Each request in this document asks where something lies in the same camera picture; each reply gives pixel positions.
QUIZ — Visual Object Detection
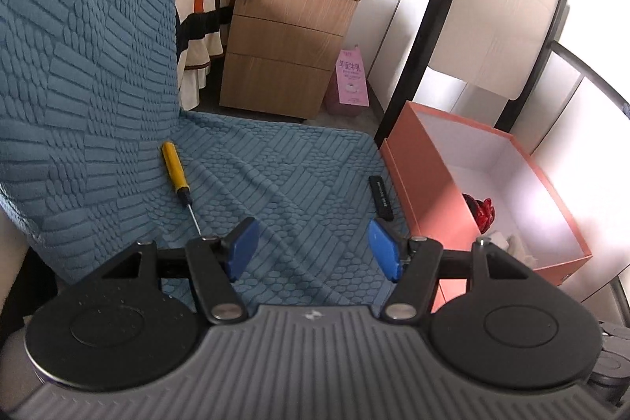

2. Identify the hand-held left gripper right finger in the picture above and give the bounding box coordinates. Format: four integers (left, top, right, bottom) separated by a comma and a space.
368, 218, 535, 325

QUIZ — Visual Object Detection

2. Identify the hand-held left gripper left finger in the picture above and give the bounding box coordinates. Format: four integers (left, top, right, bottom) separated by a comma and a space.
101, 217, 261, 325

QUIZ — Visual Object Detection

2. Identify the black marker pen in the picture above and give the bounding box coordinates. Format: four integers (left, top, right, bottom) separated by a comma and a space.
369, 175, 395, 222

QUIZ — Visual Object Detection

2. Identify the pink cardboard box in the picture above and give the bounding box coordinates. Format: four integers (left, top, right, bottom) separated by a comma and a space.
378, 101, 594, 305

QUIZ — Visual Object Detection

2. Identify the yellow handled screwdriver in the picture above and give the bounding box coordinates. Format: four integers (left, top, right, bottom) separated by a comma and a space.
161, 141, 204, 240

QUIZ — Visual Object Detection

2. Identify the red toy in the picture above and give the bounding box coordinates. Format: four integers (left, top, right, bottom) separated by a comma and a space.
463, 192, 496, 232

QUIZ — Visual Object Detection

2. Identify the white cloth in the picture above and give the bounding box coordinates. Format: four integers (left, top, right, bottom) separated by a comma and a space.
487, 230, 539, 269

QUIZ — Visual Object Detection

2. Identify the pink paper bag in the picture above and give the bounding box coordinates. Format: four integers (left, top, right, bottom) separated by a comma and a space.
325, 48, 370, 118

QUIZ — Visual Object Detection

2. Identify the wooden drawer nightstand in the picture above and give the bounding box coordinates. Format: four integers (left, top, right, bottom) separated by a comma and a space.
219, 0, 363, 122

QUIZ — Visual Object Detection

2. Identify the blue textured chair cover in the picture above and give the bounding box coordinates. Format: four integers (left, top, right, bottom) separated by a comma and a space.
0, 0, 410, 320

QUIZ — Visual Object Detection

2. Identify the striped bed blanket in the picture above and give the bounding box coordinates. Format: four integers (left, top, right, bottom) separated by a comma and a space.
176, 0, 239, 112

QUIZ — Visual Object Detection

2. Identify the cream chair with black frame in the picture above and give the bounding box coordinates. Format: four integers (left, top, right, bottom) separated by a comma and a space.
374, 0, 569, 150

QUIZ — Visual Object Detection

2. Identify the black curved metal rail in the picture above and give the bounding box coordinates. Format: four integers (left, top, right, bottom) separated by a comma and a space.
550, 40, 630, 118

